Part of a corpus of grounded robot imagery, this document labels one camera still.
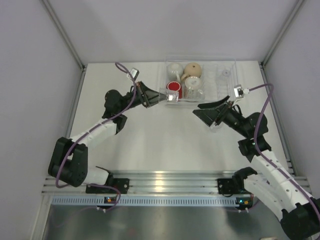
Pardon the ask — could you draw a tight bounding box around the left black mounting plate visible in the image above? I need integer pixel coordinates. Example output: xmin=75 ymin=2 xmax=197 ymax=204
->
xmin=85 ymin=177 xmax=130 ymax=194

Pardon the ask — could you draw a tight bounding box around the floral mug orange inside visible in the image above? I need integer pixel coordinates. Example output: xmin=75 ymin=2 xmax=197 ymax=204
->
xmin=184 ymin=76 xmax=205 ymax=101

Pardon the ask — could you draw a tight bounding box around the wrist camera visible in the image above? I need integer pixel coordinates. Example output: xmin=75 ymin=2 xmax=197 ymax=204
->
xmin=233 ymin=84 xmax=245 ymax=101
xmin=127 ymin=67 xmax=140 ymax=82

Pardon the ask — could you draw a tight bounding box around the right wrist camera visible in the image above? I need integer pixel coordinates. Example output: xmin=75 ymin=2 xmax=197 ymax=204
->
xmin=233 ymin=84 xmax=245 ymax=101

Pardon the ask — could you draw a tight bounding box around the black mounting plate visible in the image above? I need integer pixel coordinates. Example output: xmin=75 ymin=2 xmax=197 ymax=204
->
xmin=217 ymin=178 xmax=249 ymax=197
xmin=85 ymin=177 xmax=130 ymax=194

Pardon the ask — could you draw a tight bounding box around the white speckled mug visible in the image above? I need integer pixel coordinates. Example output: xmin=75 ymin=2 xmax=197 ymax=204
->
xmin=166 ymin=62 xmax=184 ymax=83

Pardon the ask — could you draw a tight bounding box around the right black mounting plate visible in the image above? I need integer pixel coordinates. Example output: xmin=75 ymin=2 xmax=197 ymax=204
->
xmin=217 ymin=178 xmax=249 ymax=197

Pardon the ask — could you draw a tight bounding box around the beige ceramic mug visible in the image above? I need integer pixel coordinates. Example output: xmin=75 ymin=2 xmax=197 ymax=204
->
xmin=180 ymin=62 xmax=202 ymax=82

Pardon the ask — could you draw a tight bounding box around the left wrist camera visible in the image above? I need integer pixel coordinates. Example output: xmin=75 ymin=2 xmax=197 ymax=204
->
xmin=127 ymin=67 xmax=140 ymax=82

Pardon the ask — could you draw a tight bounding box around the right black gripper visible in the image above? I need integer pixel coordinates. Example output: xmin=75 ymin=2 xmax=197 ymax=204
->
xmin=193 ymin=95 xmax=250 ymax=138

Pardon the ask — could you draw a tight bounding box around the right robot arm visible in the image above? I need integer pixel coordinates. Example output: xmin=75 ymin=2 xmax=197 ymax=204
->
xmin=193 ymin=96 xmax=320 ymax=240

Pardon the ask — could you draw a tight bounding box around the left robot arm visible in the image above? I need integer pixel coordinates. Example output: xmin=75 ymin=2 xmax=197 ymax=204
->
xmin=48 ymin=81 xmax=166 ymax=193

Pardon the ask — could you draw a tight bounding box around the clear wire dish rack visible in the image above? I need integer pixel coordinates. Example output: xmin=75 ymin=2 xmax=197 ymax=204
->
xmin=157 ymin=54 xmax=238 ymax=107

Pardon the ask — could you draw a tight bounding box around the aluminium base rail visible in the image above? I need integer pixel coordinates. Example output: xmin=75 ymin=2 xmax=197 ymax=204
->
xmin=41 ymin=170 xmax=313 ymax=196

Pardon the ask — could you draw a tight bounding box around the clear glass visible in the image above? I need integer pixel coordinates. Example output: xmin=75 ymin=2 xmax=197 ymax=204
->
xmin=216 ymin=67 xmax=231 ymax=87
xmin=158 ymin=88 xmax=180 ymax=104
xmin=209 ymin=123 xmax=224 ymax=133

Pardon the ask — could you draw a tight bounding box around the perforated cable duct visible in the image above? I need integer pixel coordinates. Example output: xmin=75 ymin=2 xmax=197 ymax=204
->
xmin=51 ymin=195 xmax=251 ymax=207

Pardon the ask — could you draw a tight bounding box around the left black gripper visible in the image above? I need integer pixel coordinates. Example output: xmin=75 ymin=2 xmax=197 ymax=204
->
xmin=118 ymin=81 xmax=168 ymax=113

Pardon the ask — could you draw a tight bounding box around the red mug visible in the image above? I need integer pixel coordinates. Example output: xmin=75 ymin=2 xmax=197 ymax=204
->
xmin=166 ymin=81 xmax=182 ymax=95

